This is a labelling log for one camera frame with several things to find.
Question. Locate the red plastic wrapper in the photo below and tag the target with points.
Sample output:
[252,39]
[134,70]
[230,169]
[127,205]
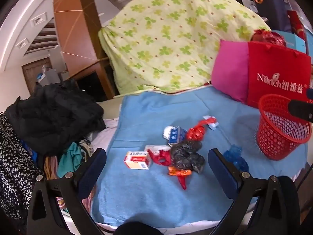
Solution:
[162,158]
[195,132]

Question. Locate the black cloth pile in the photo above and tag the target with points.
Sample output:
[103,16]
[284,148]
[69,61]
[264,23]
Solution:
[53,117]

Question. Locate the pink pillow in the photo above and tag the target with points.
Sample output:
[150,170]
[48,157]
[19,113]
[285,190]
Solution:
[229,73]

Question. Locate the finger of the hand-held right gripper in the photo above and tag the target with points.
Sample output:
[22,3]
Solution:
[299,110]

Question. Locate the red paper shopping bag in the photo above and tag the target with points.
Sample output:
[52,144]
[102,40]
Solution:
[273,61]

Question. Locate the green clover print quilt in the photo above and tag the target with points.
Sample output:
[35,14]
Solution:
[171,41]

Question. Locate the white red paper piece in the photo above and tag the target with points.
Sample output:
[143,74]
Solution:
[154,148]

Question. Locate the orange white small carton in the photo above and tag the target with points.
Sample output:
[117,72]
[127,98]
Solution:
[137,160]

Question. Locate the teal cloth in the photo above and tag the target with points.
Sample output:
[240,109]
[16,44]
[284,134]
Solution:
[69,159]

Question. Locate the wooden cabinet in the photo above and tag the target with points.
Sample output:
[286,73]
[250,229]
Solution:
[73,29]

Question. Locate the red plastic bag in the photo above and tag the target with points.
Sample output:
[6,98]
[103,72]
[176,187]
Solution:
[269,38]

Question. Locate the black white dotted cloth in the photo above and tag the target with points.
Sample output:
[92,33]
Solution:
[14,176]

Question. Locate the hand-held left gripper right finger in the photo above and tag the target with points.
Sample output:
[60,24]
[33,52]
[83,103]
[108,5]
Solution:
[221,170]

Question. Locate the light blue cardboard box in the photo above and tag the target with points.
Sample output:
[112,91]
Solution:
[296,41]

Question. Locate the brown wooden door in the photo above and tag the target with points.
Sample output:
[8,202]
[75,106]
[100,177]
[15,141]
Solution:
[30,76]

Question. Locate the red mesh plastic basket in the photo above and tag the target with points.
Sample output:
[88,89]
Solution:
[273,137]

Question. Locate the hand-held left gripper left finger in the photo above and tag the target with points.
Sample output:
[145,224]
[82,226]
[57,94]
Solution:
[93,169]

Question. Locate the red gift box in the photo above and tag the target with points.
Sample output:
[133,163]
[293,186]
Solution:
[296,24]

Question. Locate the blue plastic bag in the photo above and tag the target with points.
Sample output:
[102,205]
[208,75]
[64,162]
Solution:
[234,156]

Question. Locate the orange plastic wrapper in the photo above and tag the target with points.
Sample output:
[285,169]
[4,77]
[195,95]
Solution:
[179,171]

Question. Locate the light blue blanket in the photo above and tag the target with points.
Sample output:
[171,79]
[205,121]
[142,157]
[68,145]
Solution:
[146,117]

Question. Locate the black plastic bag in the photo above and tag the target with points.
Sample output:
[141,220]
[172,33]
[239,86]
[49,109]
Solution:
[185,154]

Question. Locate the blue white toothpaste carton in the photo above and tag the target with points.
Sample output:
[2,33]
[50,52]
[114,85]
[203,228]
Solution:
[176,134]

